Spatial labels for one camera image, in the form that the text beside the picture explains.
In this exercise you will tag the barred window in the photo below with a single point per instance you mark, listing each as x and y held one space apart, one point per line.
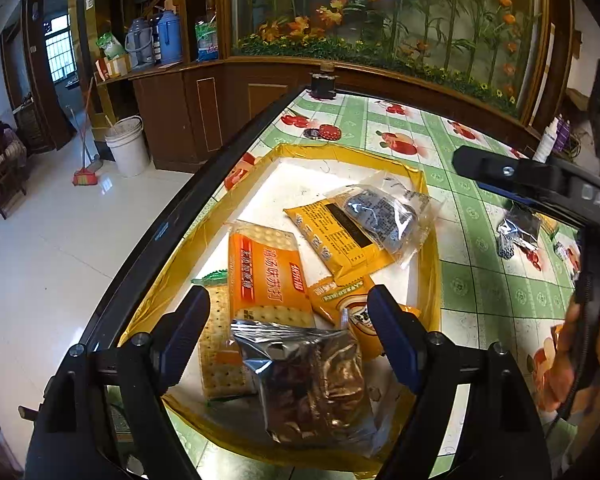
60 50

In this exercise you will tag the fruit print tablecloth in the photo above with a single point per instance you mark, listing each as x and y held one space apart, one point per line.
480 270

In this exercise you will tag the purple bottle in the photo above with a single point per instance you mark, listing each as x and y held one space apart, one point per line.
562 135

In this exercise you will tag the dark glass jar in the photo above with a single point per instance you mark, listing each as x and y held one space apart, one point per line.
323 82

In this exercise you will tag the small white blue candy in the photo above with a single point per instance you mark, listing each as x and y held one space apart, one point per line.
561 251

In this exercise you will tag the green white bag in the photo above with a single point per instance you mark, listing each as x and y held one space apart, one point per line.
111 46

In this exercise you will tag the glass display artificial flowers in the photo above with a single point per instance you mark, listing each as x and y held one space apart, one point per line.
390 25

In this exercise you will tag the white spray bottle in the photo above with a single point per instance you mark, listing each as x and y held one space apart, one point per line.
546 142

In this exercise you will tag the white plastic bucket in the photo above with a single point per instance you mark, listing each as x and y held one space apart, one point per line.
127 147

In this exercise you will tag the wooden chair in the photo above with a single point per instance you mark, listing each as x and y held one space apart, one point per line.
5 160

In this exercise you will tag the wooden cabinet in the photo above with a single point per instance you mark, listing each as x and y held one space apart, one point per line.
220 105

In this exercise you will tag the blue thermos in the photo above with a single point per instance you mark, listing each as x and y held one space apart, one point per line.
169 37

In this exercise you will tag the green edged cracker packet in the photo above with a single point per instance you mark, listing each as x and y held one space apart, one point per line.
215 360

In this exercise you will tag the orange packet brown round logo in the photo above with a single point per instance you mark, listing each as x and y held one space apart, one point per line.
345 305

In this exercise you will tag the orange label cracker packet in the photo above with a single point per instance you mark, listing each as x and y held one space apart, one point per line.
270 275

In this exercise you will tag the red white carton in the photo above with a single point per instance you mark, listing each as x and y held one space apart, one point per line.
112 67

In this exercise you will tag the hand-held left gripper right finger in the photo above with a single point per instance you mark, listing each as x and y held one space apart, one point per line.
392 337

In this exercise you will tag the grey thermos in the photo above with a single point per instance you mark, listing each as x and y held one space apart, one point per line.
139 44

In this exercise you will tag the red broom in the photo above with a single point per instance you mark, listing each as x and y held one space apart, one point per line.
86 176

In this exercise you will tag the orange packet printed back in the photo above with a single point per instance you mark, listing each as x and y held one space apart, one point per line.
325 240

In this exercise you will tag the silver foil snack packet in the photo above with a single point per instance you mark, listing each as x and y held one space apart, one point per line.
310 385

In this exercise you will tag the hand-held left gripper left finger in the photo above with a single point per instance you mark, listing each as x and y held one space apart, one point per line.
185 332

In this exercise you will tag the clear packet on table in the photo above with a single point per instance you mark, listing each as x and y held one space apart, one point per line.
517 230

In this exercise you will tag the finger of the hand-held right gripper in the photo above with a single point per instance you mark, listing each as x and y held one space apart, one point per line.
510 172

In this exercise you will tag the clear packet dark snacks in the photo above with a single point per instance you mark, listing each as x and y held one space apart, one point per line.
380 215

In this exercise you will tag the person's right hand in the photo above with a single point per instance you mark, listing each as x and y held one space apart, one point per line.
562 360

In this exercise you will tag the yellow cardboard box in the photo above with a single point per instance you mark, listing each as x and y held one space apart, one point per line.
280 185

